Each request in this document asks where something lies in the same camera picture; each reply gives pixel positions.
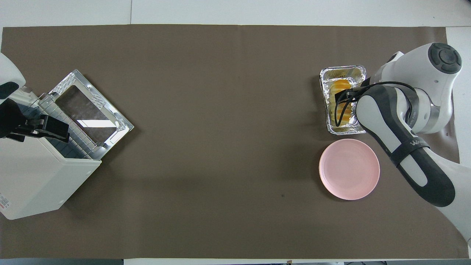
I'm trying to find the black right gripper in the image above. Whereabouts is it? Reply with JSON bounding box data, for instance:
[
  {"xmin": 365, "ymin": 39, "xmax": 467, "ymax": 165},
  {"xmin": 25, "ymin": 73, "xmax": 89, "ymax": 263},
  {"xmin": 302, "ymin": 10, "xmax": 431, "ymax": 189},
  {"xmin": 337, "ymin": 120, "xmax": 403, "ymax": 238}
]
[{"xmin": 340, "ymin": 85, "xmax": 371, "ymax": 106}]

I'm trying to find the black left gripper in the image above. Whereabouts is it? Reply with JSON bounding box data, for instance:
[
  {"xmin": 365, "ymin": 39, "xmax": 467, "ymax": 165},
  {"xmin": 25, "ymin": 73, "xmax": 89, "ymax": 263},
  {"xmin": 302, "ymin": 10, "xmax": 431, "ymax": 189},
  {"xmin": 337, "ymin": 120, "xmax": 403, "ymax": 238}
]
[{"xmin": 0, "ymin": 99, "xmax": 70, "ymax": 144}]

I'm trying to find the sliced yellow bread loaf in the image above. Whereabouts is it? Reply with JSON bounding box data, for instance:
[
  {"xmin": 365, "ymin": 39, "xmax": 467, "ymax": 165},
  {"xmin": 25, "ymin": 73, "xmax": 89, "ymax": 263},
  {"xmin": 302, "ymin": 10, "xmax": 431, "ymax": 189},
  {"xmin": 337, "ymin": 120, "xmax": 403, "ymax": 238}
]
[{"xmin": 330, "ymin": 79, "xmax": 356, "ymax": 128}]

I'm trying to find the aluminium foil tray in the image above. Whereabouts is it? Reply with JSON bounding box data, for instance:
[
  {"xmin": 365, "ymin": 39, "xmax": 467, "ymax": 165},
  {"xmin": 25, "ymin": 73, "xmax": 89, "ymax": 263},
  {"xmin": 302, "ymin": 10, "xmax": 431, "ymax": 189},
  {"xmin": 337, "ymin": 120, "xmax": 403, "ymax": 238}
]
[{"xmin": 319, "ymin": 65, "xmax": 368, "ymax": 136}]

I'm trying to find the glass oven door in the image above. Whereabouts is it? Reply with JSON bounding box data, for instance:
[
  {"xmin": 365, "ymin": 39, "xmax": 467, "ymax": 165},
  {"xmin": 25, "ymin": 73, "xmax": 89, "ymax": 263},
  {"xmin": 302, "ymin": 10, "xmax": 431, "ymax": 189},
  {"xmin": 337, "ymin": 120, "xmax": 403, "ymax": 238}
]
[{"xmin": 48, "ymin": 69, "xmax": 135, "ymax": 161}]

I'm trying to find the cream toaster oven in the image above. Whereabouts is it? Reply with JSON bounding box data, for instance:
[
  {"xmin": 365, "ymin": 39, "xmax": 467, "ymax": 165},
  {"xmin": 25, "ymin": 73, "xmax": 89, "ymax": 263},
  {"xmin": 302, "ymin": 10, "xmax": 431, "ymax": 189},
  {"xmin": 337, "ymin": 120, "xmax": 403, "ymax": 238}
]
[{"xmin": 0, "ymin": 86, "xmax": 102, "ymax": 220}]

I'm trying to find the pink round plate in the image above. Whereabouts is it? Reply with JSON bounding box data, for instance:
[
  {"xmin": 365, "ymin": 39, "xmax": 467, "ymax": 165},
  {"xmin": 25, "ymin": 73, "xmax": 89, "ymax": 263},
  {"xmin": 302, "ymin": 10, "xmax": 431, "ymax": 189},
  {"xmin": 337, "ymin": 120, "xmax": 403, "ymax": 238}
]
[{"xmin": 319, "ymin": 138, "xmax": 380, "ymax": 201}]

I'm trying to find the brown table mat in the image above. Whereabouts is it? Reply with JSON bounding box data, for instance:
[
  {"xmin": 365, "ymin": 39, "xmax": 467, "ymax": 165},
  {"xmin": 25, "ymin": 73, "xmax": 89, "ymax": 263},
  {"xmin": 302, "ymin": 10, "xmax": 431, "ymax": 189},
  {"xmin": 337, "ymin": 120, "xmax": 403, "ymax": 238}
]
[{"xmin": 0, "ymin": 24, "xmax": 470, "ymax": 260}]

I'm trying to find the metal oven wire rack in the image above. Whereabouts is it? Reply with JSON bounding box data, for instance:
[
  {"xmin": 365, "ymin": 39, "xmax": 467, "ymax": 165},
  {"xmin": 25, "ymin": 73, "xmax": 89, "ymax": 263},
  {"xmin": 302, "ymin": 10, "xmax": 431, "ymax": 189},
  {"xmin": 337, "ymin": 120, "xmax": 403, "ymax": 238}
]
[{"xmin": 15, "ymin": 93, "xmax": 108, "ymax": 160}]

